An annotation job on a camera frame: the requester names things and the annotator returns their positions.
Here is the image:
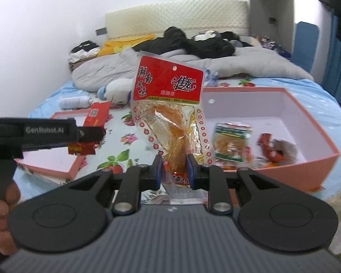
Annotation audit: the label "small red snack packet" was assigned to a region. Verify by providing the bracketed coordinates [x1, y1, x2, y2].
[67, 100, 112, 155]

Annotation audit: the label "red clear spicy snack packet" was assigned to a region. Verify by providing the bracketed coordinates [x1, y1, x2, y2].
[130, 52, 215, 202]

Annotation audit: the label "green yellow snack packet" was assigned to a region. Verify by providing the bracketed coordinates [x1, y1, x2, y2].
[212, 121, 253, 163]

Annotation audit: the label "dark red snack bag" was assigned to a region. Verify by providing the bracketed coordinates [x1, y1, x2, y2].
[257, 133, 286, 163]

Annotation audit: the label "person's left hand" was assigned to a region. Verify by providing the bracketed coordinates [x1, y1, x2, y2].
[0, 181, 21, 256]

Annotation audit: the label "snack packets inside box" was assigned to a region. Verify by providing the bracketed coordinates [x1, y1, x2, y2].
[216, 139, 298, 170]

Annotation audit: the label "pink shallow box lid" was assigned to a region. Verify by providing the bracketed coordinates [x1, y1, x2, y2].
[14, 109, 109, 180]

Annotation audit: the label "pink deep box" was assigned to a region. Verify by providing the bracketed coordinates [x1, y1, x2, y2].
[203, 87, 340, 192]

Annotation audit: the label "white spray bottle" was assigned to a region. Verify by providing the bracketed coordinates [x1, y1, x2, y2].
[59, 96, 93, 110]

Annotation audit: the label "white blue plush toy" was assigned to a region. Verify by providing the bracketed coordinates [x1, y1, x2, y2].
[97, 78, 133, 106]

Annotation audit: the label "white blue plastic bag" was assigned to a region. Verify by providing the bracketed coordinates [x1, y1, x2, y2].
[203, 69, 219, 88]

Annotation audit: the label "grey blanket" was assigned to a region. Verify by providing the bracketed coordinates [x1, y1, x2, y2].
[71, 47, 314, 92]

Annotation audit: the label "folded clothes stack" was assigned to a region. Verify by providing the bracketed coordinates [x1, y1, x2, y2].
[68, 40, 101, 63]

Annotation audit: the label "black clothes pile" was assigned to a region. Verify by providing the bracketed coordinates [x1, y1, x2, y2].
[132, 27, 252, 59]

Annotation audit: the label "yellow cloth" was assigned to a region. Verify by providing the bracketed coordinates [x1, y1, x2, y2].
[97, 34, 156, 57]

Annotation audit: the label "cream quilted headboard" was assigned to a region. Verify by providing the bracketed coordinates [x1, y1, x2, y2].
[105, 0, 249, 39]

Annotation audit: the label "blue curtain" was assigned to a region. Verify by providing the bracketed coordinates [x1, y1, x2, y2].
[322, 15, 341, 103]

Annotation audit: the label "blue chair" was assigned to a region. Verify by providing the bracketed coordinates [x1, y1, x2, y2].
[291, 22, 320, 73]

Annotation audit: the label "grey bedside shelf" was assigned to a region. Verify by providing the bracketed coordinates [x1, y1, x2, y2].
[249, 0, 295, 52]

